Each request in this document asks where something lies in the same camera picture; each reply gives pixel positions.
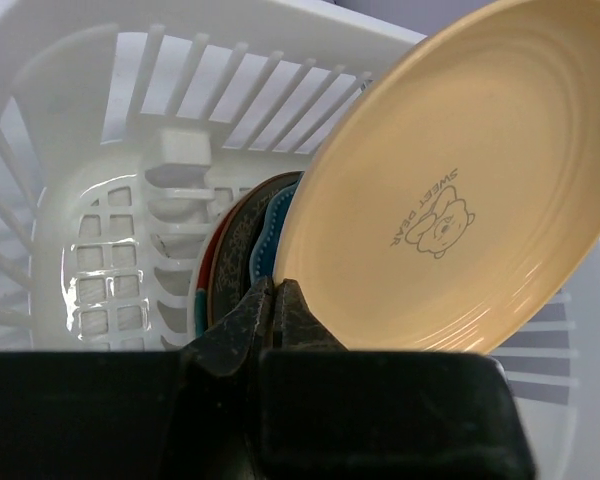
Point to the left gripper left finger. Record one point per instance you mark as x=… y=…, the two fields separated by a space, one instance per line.
x=227 y=346

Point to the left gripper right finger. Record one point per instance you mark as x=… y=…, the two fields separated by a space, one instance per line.
x=295 y=327

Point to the teal scalloped plate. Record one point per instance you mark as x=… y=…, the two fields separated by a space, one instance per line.
x=263 y=254

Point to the red plate with teal flower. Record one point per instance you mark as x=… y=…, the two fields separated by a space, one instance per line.
x=199 y=283

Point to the grey plate with deer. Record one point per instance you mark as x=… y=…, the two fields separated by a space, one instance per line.
x=229 y=276

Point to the round yellow plate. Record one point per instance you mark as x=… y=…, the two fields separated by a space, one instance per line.
x=461 y=190

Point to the white plastic dish bin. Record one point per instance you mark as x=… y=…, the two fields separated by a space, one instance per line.
x=127 y=130

